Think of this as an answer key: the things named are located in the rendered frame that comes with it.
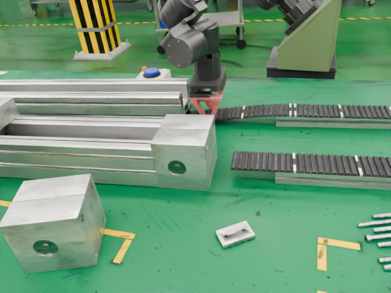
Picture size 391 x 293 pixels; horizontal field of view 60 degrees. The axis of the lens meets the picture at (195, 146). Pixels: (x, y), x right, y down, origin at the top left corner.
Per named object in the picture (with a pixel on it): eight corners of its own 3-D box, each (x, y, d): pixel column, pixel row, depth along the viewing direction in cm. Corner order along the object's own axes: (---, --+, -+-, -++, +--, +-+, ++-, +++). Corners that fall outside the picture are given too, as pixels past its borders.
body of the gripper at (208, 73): (188, 94, 69) (184, 59, 65) (198, 75, 77) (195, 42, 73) (220, 94, 68) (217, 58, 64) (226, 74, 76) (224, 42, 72)
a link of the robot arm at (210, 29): (223, 17, 66) (198, 15, 69) (206, 26, 61) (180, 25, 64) (224, 52, 70) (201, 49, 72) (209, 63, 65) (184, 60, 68)
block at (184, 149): (219, 150, 68) (216, 107, 62) (209, 191, 58) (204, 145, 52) (176, 148, 70) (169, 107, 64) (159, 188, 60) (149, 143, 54)
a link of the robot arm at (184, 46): (191, -18, 64) (169, 14, 71) (155, -5, 56) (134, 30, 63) (233, 29, 65) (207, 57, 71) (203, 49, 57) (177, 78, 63)
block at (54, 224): (109, 208, 57) (94, 163, 51) (96, 265, 47) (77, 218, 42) (49, 215, 57) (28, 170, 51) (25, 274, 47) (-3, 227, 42)
